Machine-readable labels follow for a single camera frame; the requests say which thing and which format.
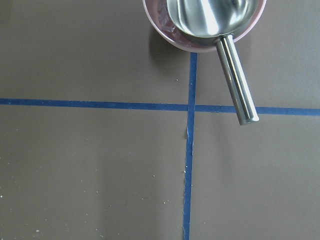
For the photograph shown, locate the metal scoop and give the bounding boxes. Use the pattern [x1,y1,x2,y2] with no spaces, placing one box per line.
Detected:
[166,0,259,125]

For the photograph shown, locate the pink bowl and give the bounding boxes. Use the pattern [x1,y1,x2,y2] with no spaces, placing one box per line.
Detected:
[143,0,267,53]

